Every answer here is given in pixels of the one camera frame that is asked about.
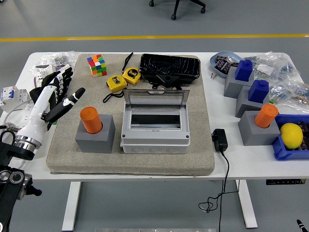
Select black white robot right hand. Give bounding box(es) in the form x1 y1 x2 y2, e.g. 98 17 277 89
296 218 309 232

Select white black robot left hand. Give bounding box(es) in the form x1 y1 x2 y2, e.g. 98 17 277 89
14 67 86 147

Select orange cylinder battery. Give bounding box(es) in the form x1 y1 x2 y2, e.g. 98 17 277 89
254 104 279 129
80 106 103 134

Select grey block with round hole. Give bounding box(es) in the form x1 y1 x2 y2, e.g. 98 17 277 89
74 113 115 154
238 110 282 146

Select grey electrical box clear lid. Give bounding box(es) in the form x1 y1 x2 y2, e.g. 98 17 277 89
120 88 191 155

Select blue square battery block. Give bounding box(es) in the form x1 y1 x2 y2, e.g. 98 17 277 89
248 79 270 102
235 59 253 82

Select white power strip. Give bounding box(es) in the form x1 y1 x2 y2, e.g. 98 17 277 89
11 100 53 136

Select black cloth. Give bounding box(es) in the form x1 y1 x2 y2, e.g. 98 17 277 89
28 72 73 132

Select white circuit breaker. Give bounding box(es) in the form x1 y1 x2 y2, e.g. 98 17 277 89
0 85 31 113

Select white labelled packet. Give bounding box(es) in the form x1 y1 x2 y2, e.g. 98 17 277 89
33 64 73 87

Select black table control panel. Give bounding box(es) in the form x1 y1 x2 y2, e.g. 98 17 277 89
266 178 306 186

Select grey-brown fabric mat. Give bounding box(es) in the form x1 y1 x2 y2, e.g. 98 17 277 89
45 53 215 176

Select white table leg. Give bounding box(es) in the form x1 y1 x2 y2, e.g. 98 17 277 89
62 181 82 232
235 180 258 229

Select clear bag of grey parts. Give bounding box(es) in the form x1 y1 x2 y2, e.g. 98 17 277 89
36 50 79 68

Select blue plastic bin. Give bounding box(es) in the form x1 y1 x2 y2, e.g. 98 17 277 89
271 114 309 161

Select large colourful puzzle cube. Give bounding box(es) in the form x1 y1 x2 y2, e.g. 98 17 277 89
86 54 108 78

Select yellow tape measure black clip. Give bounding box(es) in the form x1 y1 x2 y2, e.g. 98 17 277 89
102 75 128 103

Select yellow lemon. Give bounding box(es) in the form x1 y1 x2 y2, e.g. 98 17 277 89
280 122 304 149

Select dark packets in bin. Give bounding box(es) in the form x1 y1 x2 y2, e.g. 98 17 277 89
293 120 309 152

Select yellow tape measure round label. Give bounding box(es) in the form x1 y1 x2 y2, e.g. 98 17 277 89
121 52 142 86

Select black power adapter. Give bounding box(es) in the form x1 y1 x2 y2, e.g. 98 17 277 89
211 128 228 153

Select grey block with square hole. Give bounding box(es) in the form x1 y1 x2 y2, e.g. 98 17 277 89
235 85 270 118
224 65 254 99

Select clear bag of mixed parts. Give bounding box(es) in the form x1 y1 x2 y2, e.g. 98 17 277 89
269 81 309 108

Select black plastic tray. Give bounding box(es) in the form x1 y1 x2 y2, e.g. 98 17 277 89
139 53 201 85

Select clear bag of blue parts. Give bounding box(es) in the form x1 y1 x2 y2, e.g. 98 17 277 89
242 51 302 82

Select black office chair base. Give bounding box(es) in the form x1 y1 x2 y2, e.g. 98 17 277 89
148 0 207 20

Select dark purple packet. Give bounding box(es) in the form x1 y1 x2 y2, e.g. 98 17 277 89
214 55 231 73

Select brown silver packet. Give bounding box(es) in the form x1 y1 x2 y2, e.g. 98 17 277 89
225 56 239 67

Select light blue dish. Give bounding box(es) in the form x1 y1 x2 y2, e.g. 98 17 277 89
209 50 243 78

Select white power strip cable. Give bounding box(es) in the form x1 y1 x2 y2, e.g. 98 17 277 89
0 99 32 126

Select black adapter cord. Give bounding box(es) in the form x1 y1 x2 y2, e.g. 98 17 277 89
198 151 241 232

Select black triangular bracket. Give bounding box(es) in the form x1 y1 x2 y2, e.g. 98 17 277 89
151 74 183 92

